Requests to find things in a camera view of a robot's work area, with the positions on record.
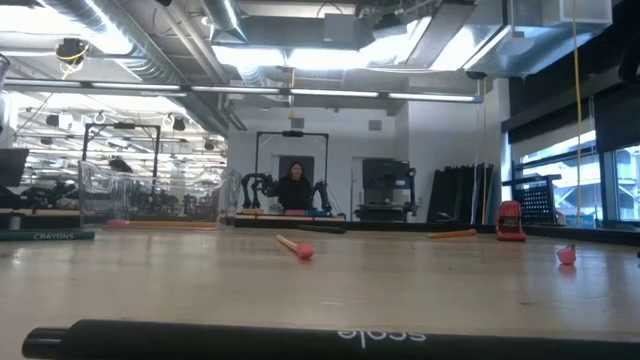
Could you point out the black pen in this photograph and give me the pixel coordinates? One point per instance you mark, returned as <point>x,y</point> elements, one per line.
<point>250,342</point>
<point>322,229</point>

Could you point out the orange pencil pink eraser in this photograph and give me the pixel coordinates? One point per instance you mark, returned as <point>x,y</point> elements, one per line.
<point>165,225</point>
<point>303,250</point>
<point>452,234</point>
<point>566,256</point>

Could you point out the dark green pen printed crayons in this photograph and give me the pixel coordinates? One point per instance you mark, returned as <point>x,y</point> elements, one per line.
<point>50,235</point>

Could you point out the black background robot arm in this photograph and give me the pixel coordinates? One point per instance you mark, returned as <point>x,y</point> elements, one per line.
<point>250,187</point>
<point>322,195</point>

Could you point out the person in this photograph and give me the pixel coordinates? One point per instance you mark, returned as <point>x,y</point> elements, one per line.
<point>295,192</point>

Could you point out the black equipment rack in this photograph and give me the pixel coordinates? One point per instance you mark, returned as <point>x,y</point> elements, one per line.
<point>385,175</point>

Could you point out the wooden background table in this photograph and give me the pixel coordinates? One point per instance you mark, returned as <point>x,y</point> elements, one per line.
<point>260,218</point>

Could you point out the long ceiling light bar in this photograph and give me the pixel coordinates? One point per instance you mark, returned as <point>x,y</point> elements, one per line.
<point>330,93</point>

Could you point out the black leaning panels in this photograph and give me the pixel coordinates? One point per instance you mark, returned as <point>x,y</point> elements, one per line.
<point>460,195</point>

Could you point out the black perforated cart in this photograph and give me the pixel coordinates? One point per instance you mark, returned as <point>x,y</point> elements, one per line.
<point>537,200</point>

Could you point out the window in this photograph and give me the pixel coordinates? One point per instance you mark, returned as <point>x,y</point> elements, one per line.
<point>575,175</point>

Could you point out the black monitor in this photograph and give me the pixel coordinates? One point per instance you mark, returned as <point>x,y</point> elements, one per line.
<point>12,167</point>

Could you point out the black background station frame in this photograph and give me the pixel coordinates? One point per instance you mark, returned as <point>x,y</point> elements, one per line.
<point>122,126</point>
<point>292,133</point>

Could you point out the grey wall speaker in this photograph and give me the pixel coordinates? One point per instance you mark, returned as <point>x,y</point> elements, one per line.
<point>375,125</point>
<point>297,123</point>

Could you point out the black aluminium table frame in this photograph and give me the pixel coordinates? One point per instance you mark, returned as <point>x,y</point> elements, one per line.
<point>400,226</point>

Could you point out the silver ventilation duct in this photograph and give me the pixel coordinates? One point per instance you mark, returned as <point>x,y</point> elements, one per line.
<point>150,65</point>
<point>500,45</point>

